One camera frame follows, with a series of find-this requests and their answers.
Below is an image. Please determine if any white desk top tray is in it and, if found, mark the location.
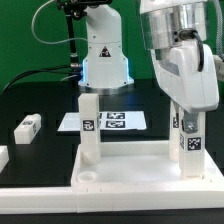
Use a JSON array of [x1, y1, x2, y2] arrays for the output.
[[71, 140, 224, 192]]

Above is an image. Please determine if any black cable bundle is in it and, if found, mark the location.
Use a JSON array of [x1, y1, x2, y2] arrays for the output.
[[1, 65, 83, 93]]

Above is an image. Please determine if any fiducial marker sheet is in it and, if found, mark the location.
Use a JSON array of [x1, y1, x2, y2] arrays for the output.
[[58, 111, 147, 132]]

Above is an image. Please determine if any white block at left edge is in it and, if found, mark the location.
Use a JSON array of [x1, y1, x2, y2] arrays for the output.
[[0, 146, 9, 173]]

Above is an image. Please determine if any grey cable loop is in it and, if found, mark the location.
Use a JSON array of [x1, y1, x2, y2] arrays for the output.
[[31, 0, 89, 46]]

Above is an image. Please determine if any black camera pole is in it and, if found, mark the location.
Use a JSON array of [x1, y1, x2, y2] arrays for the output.
[[55, 0, 113, 71]]

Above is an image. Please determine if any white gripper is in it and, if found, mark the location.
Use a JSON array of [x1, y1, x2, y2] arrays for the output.
[[151, 42, 219, 134]]

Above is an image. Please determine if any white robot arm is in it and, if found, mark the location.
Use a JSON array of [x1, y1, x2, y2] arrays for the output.
[[84, 0, 219, 133]]

